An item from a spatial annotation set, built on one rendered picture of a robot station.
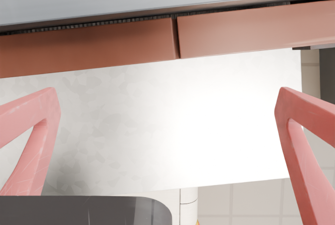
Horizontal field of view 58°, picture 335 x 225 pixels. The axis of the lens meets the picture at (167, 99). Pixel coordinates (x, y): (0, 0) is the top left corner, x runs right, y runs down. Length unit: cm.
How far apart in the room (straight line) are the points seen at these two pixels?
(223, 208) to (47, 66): 107
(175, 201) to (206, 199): 34
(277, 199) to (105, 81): 101
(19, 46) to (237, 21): 21
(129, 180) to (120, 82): 15
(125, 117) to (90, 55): 17
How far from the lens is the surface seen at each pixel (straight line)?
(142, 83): 44
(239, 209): 131
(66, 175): 50
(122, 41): 30
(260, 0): 29
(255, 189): 129
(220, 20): 30
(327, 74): 121
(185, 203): 95
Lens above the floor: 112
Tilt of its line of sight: 81 degrees down
